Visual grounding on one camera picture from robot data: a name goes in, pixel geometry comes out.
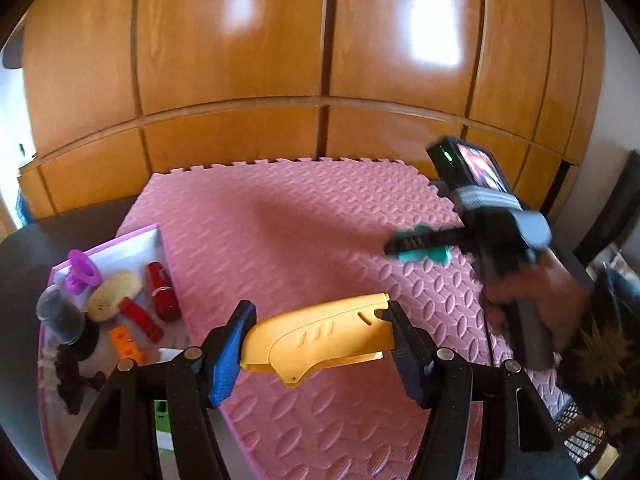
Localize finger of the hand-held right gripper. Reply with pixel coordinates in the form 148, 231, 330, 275
384, 227, 476, 261

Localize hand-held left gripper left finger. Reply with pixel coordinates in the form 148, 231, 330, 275
57, 300, 258, 480

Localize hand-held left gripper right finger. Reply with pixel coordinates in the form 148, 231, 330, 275
385, 300, 581, 480

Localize green plastic toy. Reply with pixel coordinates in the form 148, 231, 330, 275
395, 227, 453, 265

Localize white bottle with green label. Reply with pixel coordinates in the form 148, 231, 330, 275
152, 397, 173, 453

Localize yellow plastic toy piece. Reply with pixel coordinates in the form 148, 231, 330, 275
239, 292, 396, 388

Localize dark red bottle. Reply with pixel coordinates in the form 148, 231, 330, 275
145, 261, 182, 323

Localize small red toy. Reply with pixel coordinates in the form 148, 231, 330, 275
117, 297, 165, 346

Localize orange toy block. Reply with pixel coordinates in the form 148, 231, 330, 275
109, 326, 146, 366

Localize yellow oval soap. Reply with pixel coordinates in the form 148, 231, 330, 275
86, 270, 142, 322

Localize pink-rimmed white tray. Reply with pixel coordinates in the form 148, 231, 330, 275
36, 223, 193, 480

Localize dark skeleton toy figure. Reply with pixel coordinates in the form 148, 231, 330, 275
39, 345, 108, 416

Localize purple plastic toy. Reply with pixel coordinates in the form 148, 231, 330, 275
65, 249, 103, 295

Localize grey cup with black base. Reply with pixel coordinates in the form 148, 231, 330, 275
36, 285, 101, 361

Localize person's right hand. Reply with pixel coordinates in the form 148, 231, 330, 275
484, 259, 596, 355

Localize pink foam mat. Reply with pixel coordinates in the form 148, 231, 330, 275
115, 157, 573, 480

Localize black chair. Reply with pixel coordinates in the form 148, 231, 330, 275
572, 150, 640, 271

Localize black mesh basket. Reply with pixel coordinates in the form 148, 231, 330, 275
552, 402, 618, 473

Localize wooden wardrobe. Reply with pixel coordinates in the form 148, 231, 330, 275
17, 0, 608, 221

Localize wooden corner shelf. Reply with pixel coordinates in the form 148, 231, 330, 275
1, 25, 25, 70

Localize black cable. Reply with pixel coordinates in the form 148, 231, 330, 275
482, 305, 501, 368

